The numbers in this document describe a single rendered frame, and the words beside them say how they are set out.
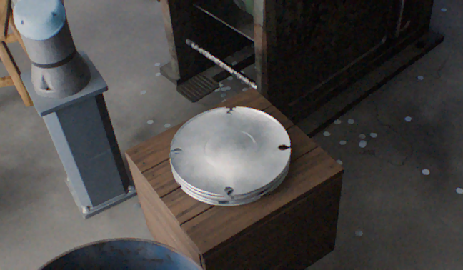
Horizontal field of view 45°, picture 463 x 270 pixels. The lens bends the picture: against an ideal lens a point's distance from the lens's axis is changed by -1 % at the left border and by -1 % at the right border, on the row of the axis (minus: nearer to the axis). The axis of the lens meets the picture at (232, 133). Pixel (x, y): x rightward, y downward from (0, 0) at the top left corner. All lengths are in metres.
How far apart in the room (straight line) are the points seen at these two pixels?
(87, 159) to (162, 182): 0.35
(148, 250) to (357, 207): 0.80
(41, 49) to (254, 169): 0.58
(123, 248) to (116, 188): 0.64
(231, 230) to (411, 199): 0.71
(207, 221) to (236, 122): 0.28
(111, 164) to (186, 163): 0.40
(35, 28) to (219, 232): 0.63
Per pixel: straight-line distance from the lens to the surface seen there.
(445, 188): 1.83
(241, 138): 1.36
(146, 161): 1.40
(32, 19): 1.39
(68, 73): 1.47
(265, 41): 1.58
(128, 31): 2.49
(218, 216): 1.27
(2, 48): 2.11
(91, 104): 1.52
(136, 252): 1.14
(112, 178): 1.72
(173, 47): 2.06
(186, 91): 1.86
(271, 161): 1.31
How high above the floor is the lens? 1.37
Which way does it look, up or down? 45 degrees down
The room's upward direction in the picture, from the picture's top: 5 degrees counter-clockwise
